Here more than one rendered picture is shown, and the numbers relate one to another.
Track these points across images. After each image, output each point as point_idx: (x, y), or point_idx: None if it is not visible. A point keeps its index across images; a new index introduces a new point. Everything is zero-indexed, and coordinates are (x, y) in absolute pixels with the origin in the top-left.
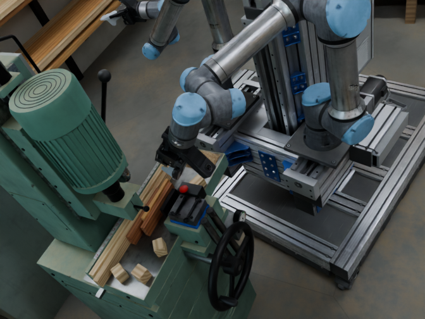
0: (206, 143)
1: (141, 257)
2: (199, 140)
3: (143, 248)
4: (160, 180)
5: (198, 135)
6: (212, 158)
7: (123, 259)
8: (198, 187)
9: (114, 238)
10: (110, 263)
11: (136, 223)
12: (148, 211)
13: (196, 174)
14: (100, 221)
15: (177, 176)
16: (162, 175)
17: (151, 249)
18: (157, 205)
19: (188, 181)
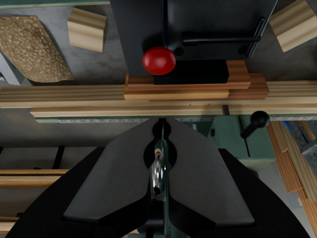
0: (7, 59)
1: (296, 50)
2: (13, 71)
3: (272, 58)
4: (129, 102)
5: (9, 77)
6: (3, 31)
7: (292, 77)
8: (125, 10)
9: (268, 112)
10: (316, 93)
11: (235, 96)
12: (265, 112)
13: (70, 46)
14: (210, 122)
15: (248, 191)
16: (118, 104)
17: (277, 42)
18: (190, 85)
19: (96, 52)
